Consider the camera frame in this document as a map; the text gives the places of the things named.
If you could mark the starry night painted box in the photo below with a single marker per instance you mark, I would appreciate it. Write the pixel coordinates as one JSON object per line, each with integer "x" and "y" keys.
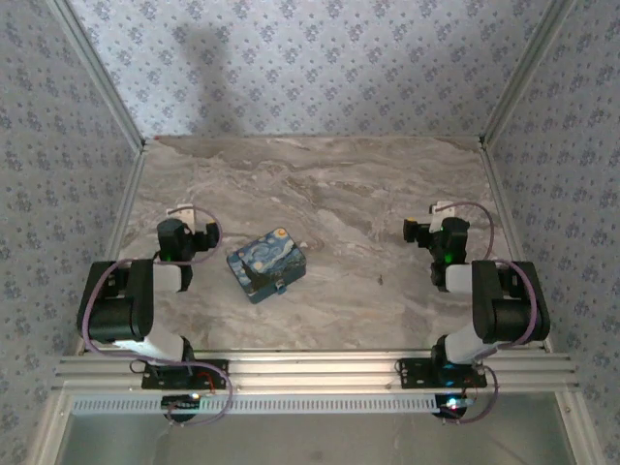
{"x": 266, "y": 264}

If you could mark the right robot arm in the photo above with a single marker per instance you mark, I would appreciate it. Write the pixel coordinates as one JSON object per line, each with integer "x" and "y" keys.
{"x": 508, "y": 300}

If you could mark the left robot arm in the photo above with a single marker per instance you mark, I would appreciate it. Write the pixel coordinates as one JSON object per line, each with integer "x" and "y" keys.
{"x": 116, "y": 300}

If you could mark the black controller board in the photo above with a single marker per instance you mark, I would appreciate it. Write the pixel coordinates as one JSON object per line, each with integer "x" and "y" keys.
{"x": 455, "y": 406}
{"x": 181, "y": 404}

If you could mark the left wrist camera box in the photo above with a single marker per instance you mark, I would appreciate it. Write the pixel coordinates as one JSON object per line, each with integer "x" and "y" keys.
{"x": 181, "y": 213}

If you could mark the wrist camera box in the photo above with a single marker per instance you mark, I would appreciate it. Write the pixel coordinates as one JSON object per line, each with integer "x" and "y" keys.
{"x": 442, "y": 209}
{"x": 181, "y": 213}

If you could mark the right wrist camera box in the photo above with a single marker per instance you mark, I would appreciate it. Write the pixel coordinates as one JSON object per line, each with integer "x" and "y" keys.
{"x": 442, "y": 209}

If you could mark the aluminium table side rail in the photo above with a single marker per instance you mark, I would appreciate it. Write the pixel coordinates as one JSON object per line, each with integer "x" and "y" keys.
{"x": 502, "y": 203}
{"x": 127, "y": 203}

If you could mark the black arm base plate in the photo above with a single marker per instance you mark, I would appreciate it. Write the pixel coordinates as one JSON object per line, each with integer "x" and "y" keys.
{"x": 414, "y": 375}
{"x": 218, "y": 375}

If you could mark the aluminium mounting rail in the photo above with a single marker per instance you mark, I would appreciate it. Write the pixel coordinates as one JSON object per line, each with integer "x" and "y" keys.
{"x": 315, "y": 370}

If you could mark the aluminium frame post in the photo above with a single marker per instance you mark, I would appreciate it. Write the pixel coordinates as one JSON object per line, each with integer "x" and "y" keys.
{"x": 525, "y": 72}
{"x": 101, "y": 72}

